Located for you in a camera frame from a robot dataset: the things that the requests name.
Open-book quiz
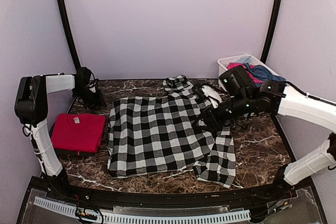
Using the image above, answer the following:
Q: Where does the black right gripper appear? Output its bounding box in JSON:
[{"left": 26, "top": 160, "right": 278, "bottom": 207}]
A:
[{"left": 188, "top": 93, "right": 248, "bottom": 135}]

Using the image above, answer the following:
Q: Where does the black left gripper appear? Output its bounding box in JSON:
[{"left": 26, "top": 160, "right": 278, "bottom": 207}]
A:
[{"left": 73, "top": 86, "right": 108, "bottom": 110}]

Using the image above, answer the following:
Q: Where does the black white plaid shirt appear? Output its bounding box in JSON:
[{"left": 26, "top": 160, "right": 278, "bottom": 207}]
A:
[{"left": 107, "top": 75, "right": 236, "bottom": 188}]

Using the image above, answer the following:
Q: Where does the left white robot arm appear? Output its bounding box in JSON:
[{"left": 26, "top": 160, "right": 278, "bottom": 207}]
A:
[{"left": 14, "top": 74, "right": 106, "bottom": 177}]

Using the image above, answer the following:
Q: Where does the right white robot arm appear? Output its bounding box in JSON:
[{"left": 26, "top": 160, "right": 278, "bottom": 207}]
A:
[{"left": 192, "top": 79, "right": 335, "bottom": 200}]

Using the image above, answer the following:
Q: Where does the white plastic laundry bin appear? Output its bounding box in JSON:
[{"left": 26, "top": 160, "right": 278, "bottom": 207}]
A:
[{"left": 217, "top": 54, "right": 279, "bottom": 76}]

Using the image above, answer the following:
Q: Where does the folded red t-shirt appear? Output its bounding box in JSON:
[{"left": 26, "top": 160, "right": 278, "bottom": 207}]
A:
[{"left": 51, "top": 113, "right": 106, "bottom": 153}]

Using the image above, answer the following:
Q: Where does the pink garment in bin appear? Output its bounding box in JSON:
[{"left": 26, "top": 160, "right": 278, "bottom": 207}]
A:
[{"left": 227, "top": 62, "right": 263, "bottom": 84}]

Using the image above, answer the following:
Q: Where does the blue garment in bin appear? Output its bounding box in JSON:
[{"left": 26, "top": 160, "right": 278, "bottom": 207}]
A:
[{"left": 244, "top": 63, "right": 286, "bottom": 87}]

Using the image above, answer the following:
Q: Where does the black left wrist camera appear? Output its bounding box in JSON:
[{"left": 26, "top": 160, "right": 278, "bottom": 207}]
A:
[{"left": 75, "top": 67, "right": 96, "bottom": 88}]

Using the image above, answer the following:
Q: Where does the white slotted cable duct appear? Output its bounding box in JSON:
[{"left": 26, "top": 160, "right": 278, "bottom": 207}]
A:
[{"left": 34, "top": 196, "right": 251, "bottom": 223}]

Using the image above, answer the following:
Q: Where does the black front rail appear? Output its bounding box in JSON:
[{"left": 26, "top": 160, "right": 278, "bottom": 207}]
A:
[{"left": 47, "top": 182, "right": 289, "bottom": 210}]

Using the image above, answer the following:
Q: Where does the left black frame post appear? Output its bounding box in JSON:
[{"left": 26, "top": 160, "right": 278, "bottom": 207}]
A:
[{"left": 57, "top": 0, "right": 81, "bottom": 70}]

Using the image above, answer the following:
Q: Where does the black frame post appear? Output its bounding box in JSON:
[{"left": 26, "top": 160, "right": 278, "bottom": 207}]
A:
[
  {"left": 260, "top": 0, "right": 281, "bottom": 63},
  {"left": 57, "top": 0, "right": 81, "bottom": 70}
]

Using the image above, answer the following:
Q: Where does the right black frame post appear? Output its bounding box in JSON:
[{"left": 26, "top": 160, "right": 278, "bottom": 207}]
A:
[{"left": 260, "top": 0, "right": 281, "bottom": 63}]

